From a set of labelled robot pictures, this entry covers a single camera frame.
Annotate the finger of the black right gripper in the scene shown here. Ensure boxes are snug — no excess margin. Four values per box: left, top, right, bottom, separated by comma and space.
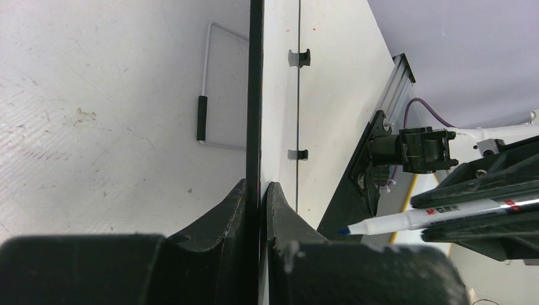
421, 222, 538, 261
411, 135, 538, 208

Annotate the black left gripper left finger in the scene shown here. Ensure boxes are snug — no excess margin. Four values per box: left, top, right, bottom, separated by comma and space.
1, 180, 245, 304

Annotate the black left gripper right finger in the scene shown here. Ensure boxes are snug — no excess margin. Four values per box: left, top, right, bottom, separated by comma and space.
266, 182, 470, 304

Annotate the white blue whiteboard marker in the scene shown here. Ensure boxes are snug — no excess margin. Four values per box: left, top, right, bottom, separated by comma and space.
338, 194, 538, 236

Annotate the black framed whiteboard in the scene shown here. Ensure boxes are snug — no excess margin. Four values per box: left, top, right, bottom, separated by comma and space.
246, 1, 301, 304

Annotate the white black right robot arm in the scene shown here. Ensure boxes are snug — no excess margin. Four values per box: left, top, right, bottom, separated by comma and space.
367, 124, 538, 261

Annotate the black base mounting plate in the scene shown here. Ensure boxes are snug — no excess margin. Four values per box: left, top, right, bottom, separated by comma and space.
317, 111, 392, 241

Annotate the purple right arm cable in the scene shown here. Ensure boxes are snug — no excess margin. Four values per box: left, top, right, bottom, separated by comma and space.
379, 97, 458, 193

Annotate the white wire whiteboard stand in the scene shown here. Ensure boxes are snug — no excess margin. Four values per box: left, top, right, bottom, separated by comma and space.
196, 22, 249, 151

